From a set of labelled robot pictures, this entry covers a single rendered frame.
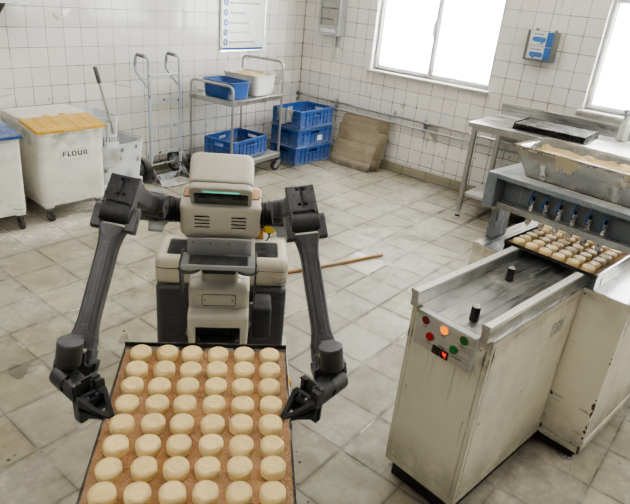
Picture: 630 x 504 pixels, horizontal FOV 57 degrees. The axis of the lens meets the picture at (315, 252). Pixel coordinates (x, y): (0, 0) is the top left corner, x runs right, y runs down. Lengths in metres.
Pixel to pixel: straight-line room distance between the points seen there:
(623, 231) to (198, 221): 1.63
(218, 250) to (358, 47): 5.05
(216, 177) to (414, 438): 1.27
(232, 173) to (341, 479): 1.37
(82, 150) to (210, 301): 2.88
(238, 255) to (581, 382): 1.56
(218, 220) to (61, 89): 3.60
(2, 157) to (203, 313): 2.73
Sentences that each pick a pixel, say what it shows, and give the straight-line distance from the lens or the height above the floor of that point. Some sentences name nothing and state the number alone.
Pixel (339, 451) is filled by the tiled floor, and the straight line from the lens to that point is 2.70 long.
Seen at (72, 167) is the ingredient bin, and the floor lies 0.41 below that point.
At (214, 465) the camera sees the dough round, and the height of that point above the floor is 0.99.
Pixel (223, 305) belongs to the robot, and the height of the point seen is 0.75.
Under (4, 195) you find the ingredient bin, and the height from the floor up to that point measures 0.30.
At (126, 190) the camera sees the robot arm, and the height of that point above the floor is 1.34.
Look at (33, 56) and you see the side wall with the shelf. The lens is 5.32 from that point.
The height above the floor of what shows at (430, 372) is 0.60.
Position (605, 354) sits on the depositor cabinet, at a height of 0.60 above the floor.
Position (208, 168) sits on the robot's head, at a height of 1.28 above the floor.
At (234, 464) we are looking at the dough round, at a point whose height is 0.99.
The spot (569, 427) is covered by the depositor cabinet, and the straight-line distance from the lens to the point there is 2.88.
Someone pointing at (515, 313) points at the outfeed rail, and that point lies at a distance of 2.10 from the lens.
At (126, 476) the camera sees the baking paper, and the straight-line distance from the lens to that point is 1.24.
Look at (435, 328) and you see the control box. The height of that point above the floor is 0.80.
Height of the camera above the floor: 1.86
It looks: 25 degrees down
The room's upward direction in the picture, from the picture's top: 6 degrees clockwise
